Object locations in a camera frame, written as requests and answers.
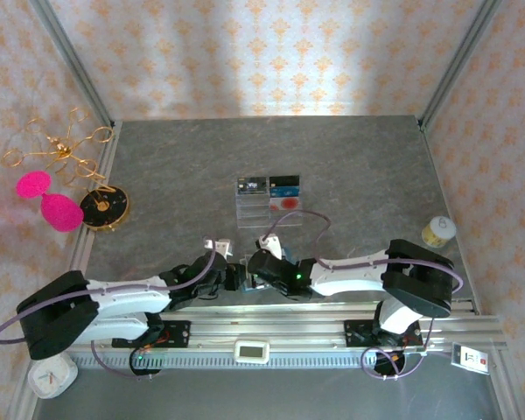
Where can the black VIP card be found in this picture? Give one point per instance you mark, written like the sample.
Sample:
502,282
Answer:
254,186

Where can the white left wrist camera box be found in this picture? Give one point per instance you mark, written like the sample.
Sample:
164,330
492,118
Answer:
222,247

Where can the blue card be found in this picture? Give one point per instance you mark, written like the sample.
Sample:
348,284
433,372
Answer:
289,191

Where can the aluminium frame post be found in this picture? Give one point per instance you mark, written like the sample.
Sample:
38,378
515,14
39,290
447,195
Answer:
460,57
72,57

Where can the pink fuzzy double pompom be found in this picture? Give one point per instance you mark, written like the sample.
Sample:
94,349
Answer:
61,212

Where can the yellow white can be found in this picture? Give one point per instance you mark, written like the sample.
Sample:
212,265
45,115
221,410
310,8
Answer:
438,232

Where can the white card with red circles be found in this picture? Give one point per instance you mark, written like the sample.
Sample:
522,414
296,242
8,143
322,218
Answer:
289,202

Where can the aluminium side rail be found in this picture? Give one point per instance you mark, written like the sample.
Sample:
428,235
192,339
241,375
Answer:
109,151

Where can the white alarm clock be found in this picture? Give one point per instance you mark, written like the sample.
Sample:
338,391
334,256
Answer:
52,378

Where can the blue leather card holder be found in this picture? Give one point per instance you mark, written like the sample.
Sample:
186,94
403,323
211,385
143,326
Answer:
289,254

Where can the plain black card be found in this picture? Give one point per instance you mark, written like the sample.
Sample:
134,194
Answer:
284,180

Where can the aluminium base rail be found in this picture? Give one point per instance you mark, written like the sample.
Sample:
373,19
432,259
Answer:
267,324

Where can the white digital timer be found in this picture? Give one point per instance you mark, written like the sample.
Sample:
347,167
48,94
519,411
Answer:
251,351

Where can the clear acrylic card stand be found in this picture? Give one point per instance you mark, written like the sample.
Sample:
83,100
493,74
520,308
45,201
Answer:
254,216

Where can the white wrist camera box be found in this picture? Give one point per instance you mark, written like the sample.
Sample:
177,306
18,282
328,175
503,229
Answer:
273,247
222,247

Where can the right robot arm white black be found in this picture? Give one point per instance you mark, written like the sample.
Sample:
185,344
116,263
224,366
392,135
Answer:
350,275

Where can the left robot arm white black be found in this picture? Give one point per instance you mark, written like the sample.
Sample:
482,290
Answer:
127,297

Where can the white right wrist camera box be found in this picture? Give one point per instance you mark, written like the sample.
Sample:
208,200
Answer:
273,247

